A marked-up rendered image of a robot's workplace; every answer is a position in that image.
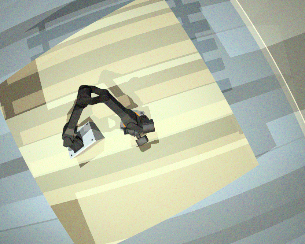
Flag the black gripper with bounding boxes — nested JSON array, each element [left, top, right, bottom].
[[134, 132, 149, 147]]

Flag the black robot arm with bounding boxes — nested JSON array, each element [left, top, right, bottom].
[[62, 85, 155, 153]]

